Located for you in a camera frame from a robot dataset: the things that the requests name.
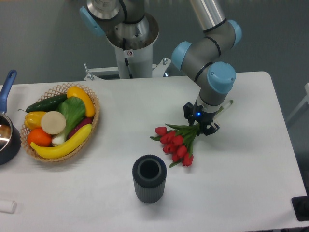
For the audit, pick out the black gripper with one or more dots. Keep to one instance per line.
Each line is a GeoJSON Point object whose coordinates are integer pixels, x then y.
{"type": "Point", "coordinates": [194, 113]}

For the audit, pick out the red tulip bouquet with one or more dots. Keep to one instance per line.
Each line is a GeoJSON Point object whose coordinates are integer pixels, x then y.
{"type": "Point", "coordinates": [178, 140]}

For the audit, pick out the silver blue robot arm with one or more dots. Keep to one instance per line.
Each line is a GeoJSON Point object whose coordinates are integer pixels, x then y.
{"type": "Point", "coordinates": [199, 62]}

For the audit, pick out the dark grey ribbed vase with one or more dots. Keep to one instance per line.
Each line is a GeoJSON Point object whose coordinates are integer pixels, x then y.
{"type": "Point", "coordinates": [149, 174]}

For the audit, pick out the purple eggplant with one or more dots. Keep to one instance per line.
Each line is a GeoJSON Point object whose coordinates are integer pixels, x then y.
{"type": "Point", "coordinates": [86, 120]}

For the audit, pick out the white furniture part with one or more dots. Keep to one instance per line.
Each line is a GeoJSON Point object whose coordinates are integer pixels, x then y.
{"type": "Point", "coordinates": [301, 108]}

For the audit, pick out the green bok choy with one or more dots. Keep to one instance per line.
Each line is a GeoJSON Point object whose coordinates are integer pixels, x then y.
{"type": "Point", "coordinates": [73, 109]}

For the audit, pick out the yellow squash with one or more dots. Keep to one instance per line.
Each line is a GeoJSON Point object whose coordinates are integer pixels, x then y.
{"type": "Point", "coordinates": [78, 92]}

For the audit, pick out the black device at table corner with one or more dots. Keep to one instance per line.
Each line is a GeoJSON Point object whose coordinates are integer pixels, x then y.
{"type": "Point", "coordinates": [301, 207]}

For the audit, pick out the woven wicker basket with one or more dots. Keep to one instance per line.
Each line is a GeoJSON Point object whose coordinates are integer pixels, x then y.
{"type": "Point", "coordinates": [57, 90]}

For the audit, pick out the beige round onion slice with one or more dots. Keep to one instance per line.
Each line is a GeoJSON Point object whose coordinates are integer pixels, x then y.
{"type": "Point", "coordinates": [53, 122]}

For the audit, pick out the yellow banana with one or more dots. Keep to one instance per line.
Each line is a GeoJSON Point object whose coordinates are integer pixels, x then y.
{"type": "Point", "coordinates": [65, 148]}

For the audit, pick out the green cucumber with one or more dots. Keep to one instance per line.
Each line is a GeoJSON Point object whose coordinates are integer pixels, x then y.
{"type": "Point", "coordinates": [46, 105]}

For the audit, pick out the orange fruit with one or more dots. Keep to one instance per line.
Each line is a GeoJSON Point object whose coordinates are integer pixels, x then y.
{"type": "Point", "coordinates": [39, 137]}

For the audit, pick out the yellow bell pepper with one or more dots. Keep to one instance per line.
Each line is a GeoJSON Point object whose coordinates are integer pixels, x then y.
{"type": "Point", "coordinates": [33, 119]}

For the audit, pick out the white cylinder object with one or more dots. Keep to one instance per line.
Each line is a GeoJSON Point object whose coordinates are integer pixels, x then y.
{"type": "Point", "coordinates": [7, 206]}

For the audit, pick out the white metal base frame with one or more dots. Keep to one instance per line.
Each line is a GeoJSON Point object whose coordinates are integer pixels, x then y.
{"type": "Point", "coordinates": [158, 70]}

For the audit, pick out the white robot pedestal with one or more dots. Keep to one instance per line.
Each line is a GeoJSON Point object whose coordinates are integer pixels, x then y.
{"type": "Point", "coordinates": [134, 63]}

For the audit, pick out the blue handled saucepan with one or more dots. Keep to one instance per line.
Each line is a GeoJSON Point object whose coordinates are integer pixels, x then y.
{"type": "Point", "coordinates": [10, 140]}

